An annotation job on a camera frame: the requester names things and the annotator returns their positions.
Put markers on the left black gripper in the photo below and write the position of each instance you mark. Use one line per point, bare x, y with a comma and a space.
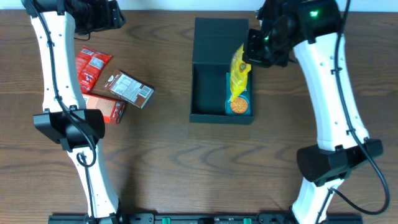
103, 21

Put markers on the red snack pouch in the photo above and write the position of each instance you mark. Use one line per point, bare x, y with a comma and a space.
89, 65

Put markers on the black gift box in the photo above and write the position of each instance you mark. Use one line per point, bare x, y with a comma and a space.
215, 42

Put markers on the brown and white box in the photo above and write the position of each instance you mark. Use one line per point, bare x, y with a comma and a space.
129, 89

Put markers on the red orange box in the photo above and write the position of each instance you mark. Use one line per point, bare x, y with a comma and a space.
112, 110

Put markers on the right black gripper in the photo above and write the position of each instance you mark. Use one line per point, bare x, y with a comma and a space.
250, 54

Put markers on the teal cookie box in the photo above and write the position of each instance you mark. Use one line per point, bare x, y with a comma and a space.
241, 106

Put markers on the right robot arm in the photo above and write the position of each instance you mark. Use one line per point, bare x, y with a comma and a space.
313, 32

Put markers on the yellow candy pouch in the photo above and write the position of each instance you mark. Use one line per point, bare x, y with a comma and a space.
239, 71

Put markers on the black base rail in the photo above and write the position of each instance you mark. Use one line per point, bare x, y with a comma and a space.
149, 218

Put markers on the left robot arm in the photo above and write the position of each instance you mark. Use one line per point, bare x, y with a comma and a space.
65, 119

